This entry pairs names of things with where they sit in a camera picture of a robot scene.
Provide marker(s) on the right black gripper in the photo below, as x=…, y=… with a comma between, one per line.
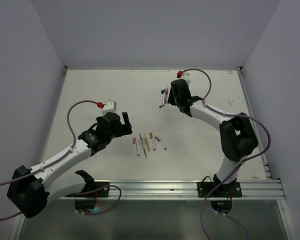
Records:
x=171, y=100

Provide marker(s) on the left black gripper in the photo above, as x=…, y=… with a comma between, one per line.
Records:
x=123, y=129

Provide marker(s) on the magenta pen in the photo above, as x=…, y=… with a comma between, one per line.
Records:
x=166, y=94

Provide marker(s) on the teal capped white pen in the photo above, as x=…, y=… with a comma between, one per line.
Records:
x=164, y=94

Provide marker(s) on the black capped white pen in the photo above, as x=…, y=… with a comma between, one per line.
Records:
x=161, y=102

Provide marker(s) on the yellow pen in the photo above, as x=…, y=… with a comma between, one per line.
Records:
x=146, y=142

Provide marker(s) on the pink capped white pen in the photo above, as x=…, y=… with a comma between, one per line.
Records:
x=137, y=146

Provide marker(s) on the brown capped white pen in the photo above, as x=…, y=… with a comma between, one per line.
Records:
x=153, y=141

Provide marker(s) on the dark purple pen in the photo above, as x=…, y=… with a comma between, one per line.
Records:
x=143, y=146

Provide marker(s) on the grey capped white pen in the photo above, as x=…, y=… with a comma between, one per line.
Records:
x=162, y=140

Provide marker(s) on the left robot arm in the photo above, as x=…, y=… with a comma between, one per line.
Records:
x=31, y=189

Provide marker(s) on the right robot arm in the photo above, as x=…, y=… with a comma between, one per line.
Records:
x=237, y=136

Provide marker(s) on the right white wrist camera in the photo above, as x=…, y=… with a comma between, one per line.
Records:
x=185, y=76

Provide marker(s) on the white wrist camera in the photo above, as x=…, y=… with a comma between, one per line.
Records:
x=185, y=76
x=108, y=107

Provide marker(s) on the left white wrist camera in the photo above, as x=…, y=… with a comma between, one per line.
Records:
x=108, y=107

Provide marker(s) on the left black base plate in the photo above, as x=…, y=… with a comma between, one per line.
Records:
x=94, y=189

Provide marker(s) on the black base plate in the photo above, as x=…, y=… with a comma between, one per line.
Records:
x=94, y=189
x=224, y=191

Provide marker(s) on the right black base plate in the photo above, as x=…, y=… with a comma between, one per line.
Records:
x=224, y=191

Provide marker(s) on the aluminium mounting rail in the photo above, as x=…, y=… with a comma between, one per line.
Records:
x=189, y=190

